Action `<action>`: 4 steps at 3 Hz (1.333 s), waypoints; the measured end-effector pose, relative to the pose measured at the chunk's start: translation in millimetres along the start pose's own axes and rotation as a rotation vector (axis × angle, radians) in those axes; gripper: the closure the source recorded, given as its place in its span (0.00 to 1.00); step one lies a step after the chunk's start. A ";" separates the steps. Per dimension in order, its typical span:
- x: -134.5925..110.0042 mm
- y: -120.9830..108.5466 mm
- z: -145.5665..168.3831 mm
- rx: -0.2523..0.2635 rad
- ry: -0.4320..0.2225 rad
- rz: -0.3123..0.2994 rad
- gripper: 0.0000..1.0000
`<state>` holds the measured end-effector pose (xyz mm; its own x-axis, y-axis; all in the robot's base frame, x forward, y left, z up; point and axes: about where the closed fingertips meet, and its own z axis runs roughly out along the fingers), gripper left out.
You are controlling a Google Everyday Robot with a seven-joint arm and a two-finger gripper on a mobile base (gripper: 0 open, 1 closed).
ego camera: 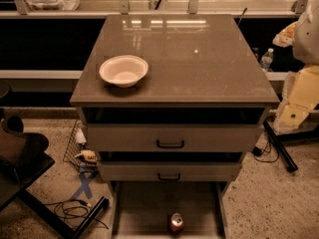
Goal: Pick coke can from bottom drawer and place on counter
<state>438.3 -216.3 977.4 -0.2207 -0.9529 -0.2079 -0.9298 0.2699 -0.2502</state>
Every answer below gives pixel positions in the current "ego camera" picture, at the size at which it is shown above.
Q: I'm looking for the black cable right floor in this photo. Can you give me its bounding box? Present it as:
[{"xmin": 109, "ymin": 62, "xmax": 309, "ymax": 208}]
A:
[{"xmin": 251, "ymin": 140, "xmax": 281, "ymax": 164}]

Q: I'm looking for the grey drawer cabinet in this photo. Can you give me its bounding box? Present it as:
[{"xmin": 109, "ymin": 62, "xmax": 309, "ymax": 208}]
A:
[{"xmin": 69, "ymin": 13, "xmax": 281, "ymax": 184}]

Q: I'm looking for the top grey drawer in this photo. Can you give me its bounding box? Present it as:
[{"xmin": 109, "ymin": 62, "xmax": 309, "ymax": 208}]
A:
[{"xmin": 87, "ymin": 123, "xmax": 263, "ymax": 152}]

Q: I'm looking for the white paper bowl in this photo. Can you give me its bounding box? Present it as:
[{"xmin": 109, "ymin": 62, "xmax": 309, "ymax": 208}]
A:
[{"xmin": 99, "ymin": 55, "xmax": 149, "ymax": 88}]

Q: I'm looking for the clear water bottle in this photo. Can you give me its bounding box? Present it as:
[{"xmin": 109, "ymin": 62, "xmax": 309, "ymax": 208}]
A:
[{"xmin": 259, "ymin": 48, "xmax": 274, "ymax": 72}]

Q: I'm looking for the black table leg left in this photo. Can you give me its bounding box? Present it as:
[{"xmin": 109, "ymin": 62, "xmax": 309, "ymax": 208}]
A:
[{"xmin": 18, "ymin": 190, "xmax": 110, "ymax": 239}]

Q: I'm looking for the snack bag on floor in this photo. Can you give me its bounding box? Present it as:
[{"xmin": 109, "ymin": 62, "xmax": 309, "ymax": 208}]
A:
[{"xmin": 75, "ymin": 149, "xmax": 97, "ymax": 173}]

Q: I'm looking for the open bottom drawer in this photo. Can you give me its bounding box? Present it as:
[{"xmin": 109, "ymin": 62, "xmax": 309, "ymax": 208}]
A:
[{"xmin": 110, "ymin": 181, "xmax": 230, "ymax": 239}]

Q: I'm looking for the grey drawer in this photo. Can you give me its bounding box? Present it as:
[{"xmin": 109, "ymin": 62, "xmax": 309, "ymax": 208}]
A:
[
  {"xmin": 98, "ymin": 161, "xmax": 241, "ymax": 181},
  {"xmin": 87, "ymin": 123, "xmax": 263, "ymax": 152}
]

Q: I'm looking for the blue tape cross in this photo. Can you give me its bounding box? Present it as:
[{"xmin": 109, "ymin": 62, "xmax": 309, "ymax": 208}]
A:
[{"xmin": 71, "ymin": 172, "xmax": 97, "ymax": 200}]

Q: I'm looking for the dark brown chair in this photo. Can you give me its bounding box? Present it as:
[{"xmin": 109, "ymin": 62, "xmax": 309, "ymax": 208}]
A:
[{"xmin": 0, "ymin": 116, "xmax": 55, "ymax": 211}]

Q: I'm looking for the red coke can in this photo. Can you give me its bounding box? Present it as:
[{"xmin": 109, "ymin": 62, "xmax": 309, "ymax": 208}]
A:
[{"xmin": 167, "ymin": 213, "xmax": 184, "ymax": 234}]

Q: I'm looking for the middle grey drawer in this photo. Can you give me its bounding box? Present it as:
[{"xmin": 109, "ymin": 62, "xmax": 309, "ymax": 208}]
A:
[{"xmin": 98, "ymin": 161, "xmax": 241, "ymax": 181}]

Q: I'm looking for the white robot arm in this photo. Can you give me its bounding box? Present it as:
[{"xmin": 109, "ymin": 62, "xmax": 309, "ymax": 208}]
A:
[{"xmin": 272, "ymin": 0, "xmax": 319, "ymax": 133}]

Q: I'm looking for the black cable on floor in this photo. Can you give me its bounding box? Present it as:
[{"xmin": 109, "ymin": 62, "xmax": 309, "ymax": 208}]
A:
[{"xmin": 43, "ymin": 198, "xmax": 110, "ymax": 231}]

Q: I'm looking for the wire mesh basket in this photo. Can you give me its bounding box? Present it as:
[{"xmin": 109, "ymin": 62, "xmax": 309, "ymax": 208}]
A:
[{"xmin": 63, "ymin": 120, "xmax": 81, "ymax": 171}]

